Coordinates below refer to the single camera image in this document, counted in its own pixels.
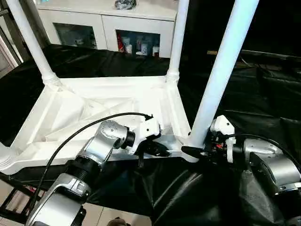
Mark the white plastic table top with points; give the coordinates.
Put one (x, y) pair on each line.
(94, 108)

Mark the white plastic table leg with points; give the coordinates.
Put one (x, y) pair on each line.
(33, 42)
(178, 37)
(223, 66)
(3, 155)

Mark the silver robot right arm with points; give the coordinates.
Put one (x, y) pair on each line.
(273, 169)

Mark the black mat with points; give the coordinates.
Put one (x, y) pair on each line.
(188, 193)

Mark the black robot left foot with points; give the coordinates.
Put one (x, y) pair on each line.
(117, 222)

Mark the dark grey bar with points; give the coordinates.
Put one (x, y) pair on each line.
(268, 54)

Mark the white glass-door cabinet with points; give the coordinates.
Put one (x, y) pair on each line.
(103, 21)

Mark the shiny silver ornament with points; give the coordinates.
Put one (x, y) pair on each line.
(125, 4)

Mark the grey metal rack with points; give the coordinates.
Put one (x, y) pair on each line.
(19, 23)

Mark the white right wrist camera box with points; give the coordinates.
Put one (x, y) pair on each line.
(222, 129)

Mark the black folding table frame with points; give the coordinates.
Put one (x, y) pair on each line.
(14, 197)

